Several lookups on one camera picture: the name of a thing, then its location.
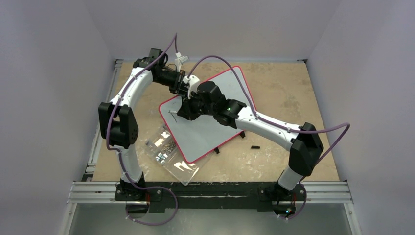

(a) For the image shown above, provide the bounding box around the clear plastic screw box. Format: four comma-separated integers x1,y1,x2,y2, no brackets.
144,124,200,186

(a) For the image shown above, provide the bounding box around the pink framed whiteboard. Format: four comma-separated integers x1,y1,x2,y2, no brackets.
159,66,252,163

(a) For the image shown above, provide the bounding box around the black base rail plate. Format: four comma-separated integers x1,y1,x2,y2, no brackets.
115,181,307,215

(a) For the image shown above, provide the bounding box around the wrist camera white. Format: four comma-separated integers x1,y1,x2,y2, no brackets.
174,52,189,72
182,75,200,99

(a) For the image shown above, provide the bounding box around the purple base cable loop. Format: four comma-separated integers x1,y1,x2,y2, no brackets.
125,185,179,227

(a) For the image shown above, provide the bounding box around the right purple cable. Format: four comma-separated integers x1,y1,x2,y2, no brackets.
187,55,351,182

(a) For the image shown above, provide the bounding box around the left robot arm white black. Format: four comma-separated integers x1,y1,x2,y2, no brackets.
98,48,188,200

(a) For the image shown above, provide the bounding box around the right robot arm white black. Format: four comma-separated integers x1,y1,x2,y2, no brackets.
177,81,324,199

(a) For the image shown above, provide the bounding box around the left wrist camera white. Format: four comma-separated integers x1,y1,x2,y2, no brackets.
174,52,189,72

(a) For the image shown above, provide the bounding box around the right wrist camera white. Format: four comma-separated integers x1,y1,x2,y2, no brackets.
182,75,200,99

